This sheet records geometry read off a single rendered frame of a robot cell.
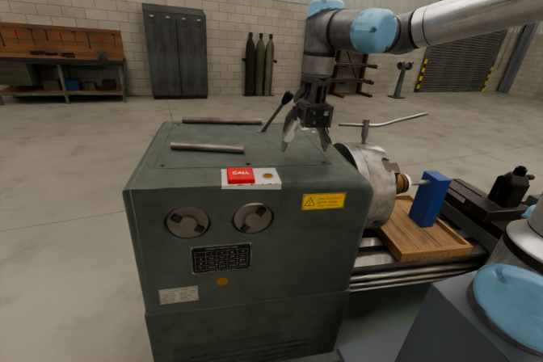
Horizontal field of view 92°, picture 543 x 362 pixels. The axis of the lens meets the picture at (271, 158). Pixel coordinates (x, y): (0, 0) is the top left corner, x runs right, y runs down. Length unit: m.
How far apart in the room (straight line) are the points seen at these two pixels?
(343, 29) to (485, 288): 0.47
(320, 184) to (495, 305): 0.35
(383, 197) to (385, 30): 0.52
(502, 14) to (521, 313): 0.43
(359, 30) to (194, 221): 0.52
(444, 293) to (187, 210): 0.57
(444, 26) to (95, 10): 7.00
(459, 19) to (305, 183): 0.42
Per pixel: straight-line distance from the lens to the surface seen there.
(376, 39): 0.54
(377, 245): 1.13
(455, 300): 0.71
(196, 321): 0.89
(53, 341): 2.06
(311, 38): 0.63
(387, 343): 1.02
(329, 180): 0.64
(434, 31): 0.62
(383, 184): 0.89
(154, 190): 0.59
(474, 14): 0.60
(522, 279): 0.46
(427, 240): 1.22
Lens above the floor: 1.56
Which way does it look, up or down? 25 degrees down
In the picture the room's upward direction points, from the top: 5 degrees clockwise
